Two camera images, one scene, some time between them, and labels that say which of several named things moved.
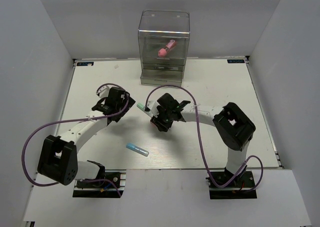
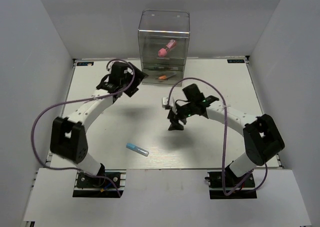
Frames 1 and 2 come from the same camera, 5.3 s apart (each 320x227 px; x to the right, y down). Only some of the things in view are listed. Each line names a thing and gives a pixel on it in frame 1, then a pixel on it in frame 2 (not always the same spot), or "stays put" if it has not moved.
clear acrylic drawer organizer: (164, 38) stays put
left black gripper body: (132, 103) -> (138, 78)
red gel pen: (173, 68) stays put
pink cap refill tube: (162, 52) stays put
